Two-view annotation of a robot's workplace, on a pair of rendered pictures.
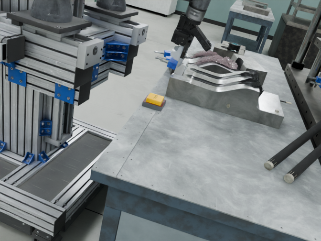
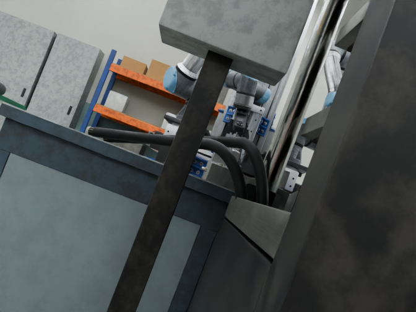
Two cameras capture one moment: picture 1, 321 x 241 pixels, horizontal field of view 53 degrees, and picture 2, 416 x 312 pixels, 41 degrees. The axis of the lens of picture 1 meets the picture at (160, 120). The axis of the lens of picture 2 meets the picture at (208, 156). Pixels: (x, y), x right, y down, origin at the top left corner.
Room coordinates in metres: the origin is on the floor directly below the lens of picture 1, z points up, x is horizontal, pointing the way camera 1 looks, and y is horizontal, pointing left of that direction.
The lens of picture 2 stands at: (0.98, -2.18, 0.77)
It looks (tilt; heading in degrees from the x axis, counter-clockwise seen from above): 3 degrees up; 82
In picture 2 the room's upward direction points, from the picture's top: 21 degrees clockwise
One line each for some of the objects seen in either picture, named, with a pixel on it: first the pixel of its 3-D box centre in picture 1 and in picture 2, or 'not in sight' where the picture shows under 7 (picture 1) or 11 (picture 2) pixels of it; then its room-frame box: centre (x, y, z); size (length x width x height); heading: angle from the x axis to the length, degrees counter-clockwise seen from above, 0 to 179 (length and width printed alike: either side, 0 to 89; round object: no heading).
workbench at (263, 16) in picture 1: (246, 27); not in sight; (6.25, -1.14, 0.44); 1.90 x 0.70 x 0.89; 170
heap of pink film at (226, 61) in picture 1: (216, 58); not in sight; (1.77, -0.22, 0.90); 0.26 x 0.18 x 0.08; 100
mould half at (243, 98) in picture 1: (227, 88); (243, 176); (1.41, -0.26, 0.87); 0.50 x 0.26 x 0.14; 83
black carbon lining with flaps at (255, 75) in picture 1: (227, 76); (251, 164); (1.42, -0.24, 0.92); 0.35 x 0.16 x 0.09; 83
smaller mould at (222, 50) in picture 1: (227, 53); not in sight; (2.21, -0.34, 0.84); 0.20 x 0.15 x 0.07; 83
